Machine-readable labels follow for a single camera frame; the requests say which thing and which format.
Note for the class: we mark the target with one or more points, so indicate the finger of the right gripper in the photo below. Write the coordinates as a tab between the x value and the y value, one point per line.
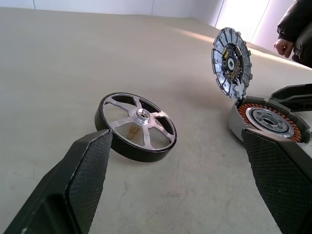
297	92

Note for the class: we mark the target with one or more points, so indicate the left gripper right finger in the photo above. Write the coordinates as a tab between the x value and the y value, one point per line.
280	175

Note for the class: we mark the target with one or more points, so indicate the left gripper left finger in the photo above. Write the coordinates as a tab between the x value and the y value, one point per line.
80	175

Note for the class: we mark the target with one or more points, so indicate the hinged round motor lid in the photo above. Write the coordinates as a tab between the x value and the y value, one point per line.
231	63

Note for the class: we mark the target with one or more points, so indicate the spoked silver black rotor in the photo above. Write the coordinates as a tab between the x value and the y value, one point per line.
136	117

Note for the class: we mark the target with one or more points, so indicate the person's bare hand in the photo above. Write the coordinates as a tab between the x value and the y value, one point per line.
285	47

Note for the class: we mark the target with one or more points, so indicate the person in black jacket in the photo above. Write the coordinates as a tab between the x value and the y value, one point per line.
299	22

